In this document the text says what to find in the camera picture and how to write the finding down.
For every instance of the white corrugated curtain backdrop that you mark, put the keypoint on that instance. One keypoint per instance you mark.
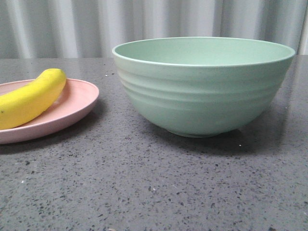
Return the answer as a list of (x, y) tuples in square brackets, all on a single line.
[(91, 28)]

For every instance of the pink plate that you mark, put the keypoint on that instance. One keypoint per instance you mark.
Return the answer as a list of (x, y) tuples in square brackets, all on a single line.
[(77, 99)]

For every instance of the yellow banana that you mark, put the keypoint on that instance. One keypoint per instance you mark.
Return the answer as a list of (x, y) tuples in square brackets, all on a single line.
[(31, 100)]

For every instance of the green ribbed bowl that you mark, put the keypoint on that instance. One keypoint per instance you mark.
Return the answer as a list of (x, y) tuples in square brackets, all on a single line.
[(201, 86)]

